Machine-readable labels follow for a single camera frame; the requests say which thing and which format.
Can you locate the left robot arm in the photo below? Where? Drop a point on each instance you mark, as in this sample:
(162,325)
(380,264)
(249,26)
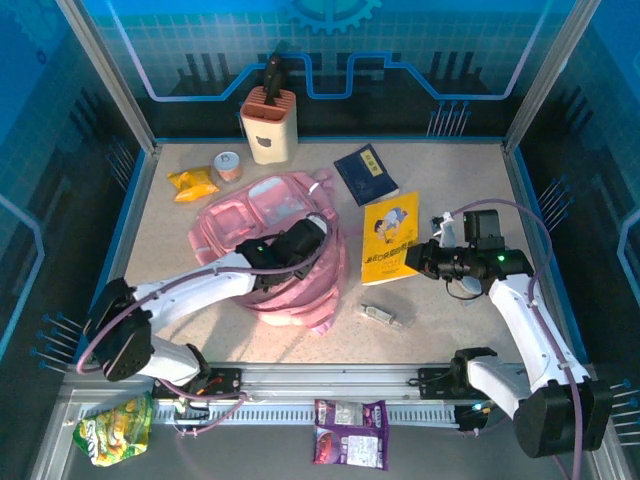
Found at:
(200,290)

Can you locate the aluminium frame post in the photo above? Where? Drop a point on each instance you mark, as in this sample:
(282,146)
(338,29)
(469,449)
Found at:
(548,75)
(110,75)

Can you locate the yellow snack packet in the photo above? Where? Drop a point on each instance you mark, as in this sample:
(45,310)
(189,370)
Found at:
(192,182)

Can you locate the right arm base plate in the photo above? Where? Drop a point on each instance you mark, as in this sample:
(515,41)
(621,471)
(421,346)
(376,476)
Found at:
(430,382)

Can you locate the yellow cartoon book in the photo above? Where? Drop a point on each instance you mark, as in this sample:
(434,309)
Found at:
(390,250)

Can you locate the clear plastic pouch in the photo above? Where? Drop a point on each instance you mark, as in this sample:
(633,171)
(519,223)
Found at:
(400,305)

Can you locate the black electronics box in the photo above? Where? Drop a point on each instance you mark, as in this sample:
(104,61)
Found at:
(192,412)
(470,420)

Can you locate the navy blue book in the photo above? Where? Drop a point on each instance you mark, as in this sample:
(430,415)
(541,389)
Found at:
(365,175)

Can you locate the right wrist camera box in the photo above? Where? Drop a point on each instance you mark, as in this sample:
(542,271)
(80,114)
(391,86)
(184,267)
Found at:
(446,232)

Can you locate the beige knife block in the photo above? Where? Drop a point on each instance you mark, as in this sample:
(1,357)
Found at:
(270,135)

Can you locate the green snack bag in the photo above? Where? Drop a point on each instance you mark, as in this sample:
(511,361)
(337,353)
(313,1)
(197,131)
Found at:
(115,435)

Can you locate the aluminium table side rail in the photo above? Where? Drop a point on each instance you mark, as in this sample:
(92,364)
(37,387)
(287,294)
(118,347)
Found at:
(518,190)
(142,190)

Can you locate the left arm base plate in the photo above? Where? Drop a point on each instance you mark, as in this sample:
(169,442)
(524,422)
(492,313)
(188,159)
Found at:
(227,385)

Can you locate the aluminium front beam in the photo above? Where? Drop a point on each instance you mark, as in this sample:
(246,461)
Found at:
(325,380)

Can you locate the purple snack packet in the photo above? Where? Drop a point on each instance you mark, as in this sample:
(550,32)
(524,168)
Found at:
(350,440)

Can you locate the pink backpack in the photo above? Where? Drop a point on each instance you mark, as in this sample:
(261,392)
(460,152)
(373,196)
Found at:
(320,300)

